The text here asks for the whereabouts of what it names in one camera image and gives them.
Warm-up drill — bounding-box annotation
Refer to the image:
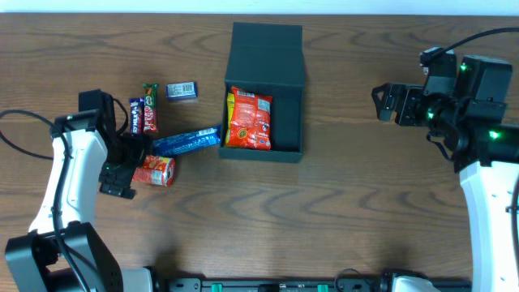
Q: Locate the red snack bag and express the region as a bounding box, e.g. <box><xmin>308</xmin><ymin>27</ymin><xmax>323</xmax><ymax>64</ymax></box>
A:
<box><xmin>224</xmin><ymin>86</ymin><xmax>272</xmax><ymax>151</ymax></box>

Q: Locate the purple chocolate bar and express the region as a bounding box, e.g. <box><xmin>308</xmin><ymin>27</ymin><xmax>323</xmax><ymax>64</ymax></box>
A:
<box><xmin>129</xmin><ymin>97</ymin><xmax>144</xmax><ymax>135</ymax></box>

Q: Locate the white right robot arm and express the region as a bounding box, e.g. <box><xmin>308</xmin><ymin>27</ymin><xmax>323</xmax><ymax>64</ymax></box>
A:
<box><xmin>371</xmin><ymin>54</ymin><xmax>518</xmax><ymax>291</ymax></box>

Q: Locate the black mounting rail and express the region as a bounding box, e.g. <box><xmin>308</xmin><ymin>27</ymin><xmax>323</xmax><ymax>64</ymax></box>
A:
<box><xmin>153</xmin><ymin>277</ymin><xmax>471</xmax><ymax>292</ymax></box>

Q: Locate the red chips can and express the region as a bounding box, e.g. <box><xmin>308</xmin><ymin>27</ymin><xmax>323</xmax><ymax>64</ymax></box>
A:
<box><xmin>132</xmin><ymin>156</ymin><xmax>176</xmax><ymax>187</ymax></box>

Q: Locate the yellow snack bag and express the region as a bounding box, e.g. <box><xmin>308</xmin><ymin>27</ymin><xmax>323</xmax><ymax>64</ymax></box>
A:
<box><xmin>225</xmin><ymin>93</ymin><xmax>234</xmax><ymax>143</ymax></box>

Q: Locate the blue cookie pack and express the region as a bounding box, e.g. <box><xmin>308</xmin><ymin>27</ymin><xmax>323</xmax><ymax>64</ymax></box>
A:
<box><xmin>152</xmin><ymin>125</ymin><xmax>221</xmax><ymax>157</ymax></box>

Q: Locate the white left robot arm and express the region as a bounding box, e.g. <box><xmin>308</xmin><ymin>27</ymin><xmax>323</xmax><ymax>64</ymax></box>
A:
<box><xmin>5</xmin><ymin>109</ymin><xmax>155</xmax><ymax>291</ymax></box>

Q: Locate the dark green open box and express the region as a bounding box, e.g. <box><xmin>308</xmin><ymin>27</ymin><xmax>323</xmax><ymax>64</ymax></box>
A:
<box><xmin>218</xmin><ymin>22</ymin><xmax>306</xmax><ymax>163</ymax></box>

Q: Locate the red wafer bar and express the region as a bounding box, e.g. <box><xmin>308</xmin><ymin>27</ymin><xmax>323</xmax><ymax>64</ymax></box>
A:
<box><xmin>143</xmin><ymin>84</ymin><xmax>159</xmax><ymax>133</ymax></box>

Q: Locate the small blue grey box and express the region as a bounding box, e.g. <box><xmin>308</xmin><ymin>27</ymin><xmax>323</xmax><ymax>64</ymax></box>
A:
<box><xmin>166</xmin><ymin>81</ymin><xmax>198</xmax><ymax>101</ymax></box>

